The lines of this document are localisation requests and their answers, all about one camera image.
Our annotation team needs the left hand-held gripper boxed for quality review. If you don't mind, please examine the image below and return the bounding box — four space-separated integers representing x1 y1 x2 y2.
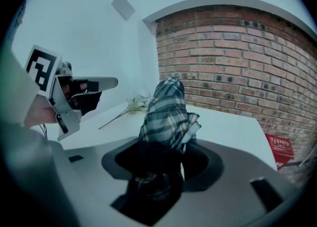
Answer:
24 45 119 142

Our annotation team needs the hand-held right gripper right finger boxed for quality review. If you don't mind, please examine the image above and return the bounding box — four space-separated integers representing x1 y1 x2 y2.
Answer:
153 139 298 227

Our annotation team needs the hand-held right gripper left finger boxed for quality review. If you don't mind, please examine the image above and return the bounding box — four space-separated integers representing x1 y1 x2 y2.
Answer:
48 135 150 227

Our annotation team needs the plaid umbrella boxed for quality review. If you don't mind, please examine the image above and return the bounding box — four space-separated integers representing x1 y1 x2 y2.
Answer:
126 77 201 203

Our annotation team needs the person's left forearm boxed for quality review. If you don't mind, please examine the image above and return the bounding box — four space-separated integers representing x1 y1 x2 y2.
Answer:
24 96 59 129

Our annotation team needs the person's left hand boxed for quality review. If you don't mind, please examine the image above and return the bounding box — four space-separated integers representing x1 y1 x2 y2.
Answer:
61 81 88 100

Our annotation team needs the white artificial flower sprig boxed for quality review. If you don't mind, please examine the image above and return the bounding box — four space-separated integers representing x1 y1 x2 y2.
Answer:
98 94 152 130

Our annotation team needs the red fire extinguisher box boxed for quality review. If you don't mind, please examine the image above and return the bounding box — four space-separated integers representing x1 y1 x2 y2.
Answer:
264 133 296 171

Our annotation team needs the white table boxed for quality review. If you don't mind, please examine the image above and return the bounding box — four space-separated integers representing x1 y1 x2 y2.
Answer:
31 99 278 172

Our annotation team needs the white square wall panel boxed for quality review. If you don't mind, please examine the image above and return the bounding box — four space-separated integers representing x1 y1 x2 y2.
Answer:
110 0 136 22

